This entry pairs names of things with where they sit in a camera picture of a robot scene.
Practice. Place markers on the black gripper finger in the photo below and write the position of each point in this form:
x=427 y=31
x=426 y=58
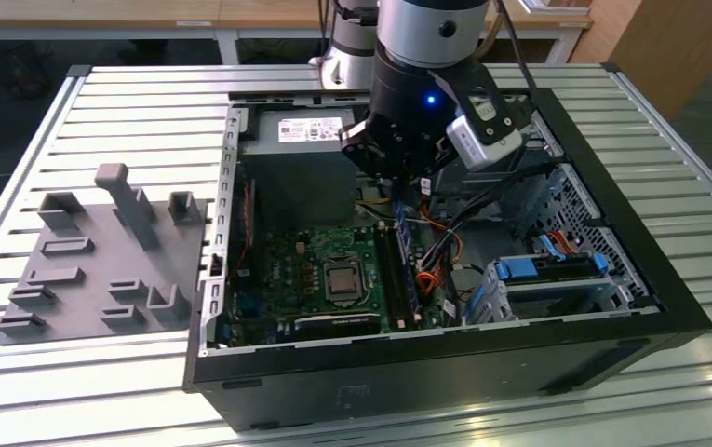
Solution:
x=438 y=156
x=362 y=146

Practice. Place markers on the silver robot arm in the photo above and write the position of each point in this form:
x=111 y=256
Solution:
x=430 y=28

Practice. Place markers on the black RAM slot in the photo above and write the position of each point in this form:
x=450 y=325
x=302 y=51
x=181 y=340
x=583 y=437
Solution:
x=397 y=288
x=387 y=279

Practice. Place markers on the white power supply label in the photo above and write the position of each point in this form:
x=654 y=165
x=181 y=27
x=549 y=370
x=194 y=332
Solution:
x=309 y=129

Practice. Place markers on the silver power supply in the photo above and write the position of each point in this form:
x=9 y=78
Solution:
x=299 y=186

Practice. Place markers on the metal drive cage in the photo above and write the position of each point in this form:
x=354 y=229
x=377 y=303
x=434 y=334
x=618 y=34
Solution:
x=586 y=219

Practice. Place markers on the hard disk in blue carrier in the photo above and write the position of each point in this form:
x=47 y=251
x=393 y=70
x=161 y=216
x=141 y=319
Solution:
x=521 y=270

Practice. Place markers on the silver CPU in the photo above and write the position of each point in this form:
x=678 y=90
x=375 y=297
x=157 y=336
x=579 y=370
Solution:
x=342 y=279

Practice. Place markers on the green motherboard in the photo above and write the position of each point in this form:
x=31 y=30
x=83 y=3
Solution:
x=281 y=279

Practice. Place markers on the CPU socket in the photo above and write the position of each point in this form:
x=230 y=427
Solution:
x=326 y=298

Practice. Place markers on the graphics card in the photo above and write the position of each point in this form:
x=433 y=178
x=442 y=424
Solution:
x=337 y=323

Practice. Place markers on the wooden cabinet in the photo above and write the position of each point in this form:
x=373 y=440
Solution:
x=672 y=46

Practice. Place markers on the black PC case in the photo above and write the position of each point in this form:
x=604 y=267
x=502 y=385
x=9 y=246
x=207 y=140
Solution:
x=455 y=382

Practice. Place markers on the grey parts rack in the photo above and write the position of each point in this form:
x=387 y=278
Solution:
x=82 y=298

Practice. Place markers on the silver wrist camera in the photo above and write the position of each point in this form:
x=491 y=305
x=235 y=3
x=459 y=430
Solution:
x=474 y=144

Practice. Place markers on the black camera bracket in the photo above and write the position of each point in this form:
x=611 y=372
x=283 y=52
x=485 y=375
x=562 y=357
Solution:
x=502 y=118

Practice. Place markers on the wooden desk white frame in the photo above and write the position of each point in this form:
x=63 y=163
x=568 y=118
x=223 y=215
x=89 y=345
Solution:
x=82 y=14

